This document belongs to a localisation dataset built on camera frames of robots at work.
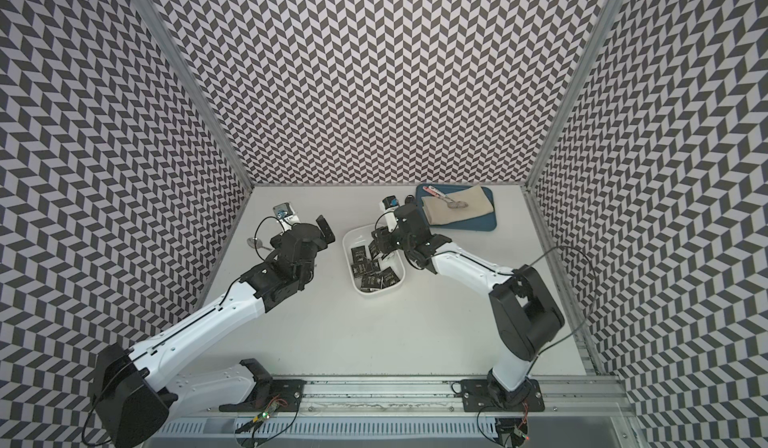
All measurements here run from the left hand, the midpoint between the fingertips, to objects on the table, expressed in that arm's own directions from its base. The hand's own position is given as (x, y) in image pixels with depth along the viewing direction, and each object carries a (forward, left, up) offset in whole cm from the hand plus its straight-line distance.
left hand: (309, 226), depth 78 cm
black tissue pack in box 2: (-7, -16, -19) cm, 25 cm away
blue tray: (+16, -53, -20) cm, 58 cm away
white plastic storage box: (+8, -11, -17) cm, 22 cm away
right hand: (+4, -18, -10) cm, 21 cm away
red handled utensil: (+27, -43, -22) cm, 56 cm away
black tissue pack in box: (-1, -15, -21) cm, 26 cm away
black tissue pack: (+3, -11, -21) cm, 24 cm away
